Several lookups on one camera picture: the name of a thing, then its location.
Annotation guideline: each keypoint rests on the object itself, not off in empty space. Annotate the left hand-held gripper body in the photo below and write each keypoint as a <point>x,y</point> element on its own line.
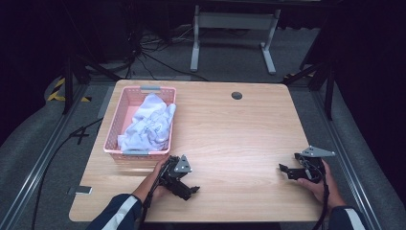
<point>178,169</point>

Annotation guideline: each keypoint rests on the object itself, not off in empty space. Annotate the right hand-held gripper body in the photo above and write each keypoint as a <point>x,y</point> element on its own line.
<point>314,164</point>

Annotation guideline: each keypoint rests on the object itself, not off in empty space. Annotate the white printed towel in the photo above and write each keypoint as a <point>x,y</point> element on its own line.
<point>150,124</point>

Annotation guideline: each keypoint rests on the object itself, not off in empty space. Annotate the pink plastic basket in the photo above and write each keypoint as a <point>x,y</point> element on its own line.
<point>126,115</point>

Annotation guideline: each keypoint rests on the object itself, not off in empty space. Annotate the person's left hand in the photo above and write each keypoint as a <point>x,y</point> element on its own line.
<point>159,179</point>

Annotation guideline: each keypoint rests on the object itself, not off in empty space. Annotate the person's right hand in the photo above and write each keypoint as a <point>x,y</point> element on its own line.
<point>319,190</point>

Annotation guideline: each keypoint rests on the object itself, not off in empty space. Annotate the black tripod stand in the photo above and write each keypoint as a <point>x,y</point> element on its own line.
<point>68,86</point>
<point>328,92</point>

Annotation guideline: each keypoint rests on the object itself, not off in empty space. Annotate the grey round table grommet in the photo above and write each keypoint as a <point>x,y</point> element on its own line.
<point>236,95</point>

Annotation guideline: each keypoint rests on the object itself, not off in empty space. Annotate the grey tape piece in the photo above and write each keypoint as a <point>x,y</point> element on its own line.
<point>80,190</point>

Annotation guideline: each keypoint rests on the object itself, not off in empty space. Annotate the black cross tape mark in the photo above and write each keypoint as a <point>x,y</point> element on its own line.
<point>79,134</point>

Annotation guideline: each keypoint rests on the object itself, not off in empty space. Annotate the yellow black floor tape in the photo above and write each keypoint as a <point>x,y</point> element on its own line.
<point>56,94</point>

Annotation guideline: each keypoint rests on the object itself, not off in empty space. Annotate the grey metal desk frame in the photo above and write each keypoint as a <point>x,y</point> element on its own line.
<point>234,20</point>

